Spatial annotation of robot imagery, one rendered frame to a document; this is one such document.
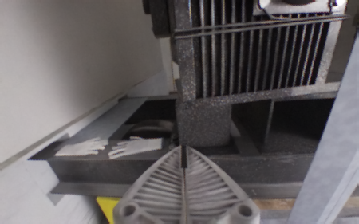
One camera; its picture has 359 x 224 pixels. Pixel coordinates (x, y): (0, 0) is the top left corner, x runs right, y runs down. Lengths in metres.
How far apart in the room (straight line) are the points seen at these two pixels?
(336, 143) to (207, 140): 0.37
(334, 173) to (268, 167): 0.24
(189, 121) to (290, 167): 0.51
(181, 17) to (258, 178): 0.72
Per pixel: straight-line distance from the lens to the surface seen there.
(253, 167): 0.73
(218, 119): 0.53
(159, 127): 0.87
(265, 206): 1.29
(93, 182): 0.96
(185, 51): 0.40
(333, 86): 0.71
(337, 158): 0.58
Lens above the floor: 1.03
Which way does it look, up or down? 23 degrees down
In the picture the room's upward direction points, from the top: 6 degrees counter-clockwise
